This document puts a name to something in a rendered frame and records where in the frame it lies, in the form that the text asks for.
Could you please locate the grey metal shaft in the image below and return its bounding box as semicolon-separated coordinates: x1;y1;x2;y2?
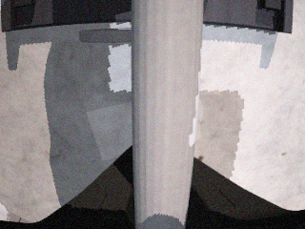
131;0;203;229

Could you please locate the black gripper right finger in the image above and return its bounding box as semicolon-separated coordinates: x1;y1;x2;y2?
184;157;305;229

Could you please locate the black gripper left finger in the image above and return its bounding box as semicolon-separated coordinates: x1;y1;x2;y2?
0;146;136;229

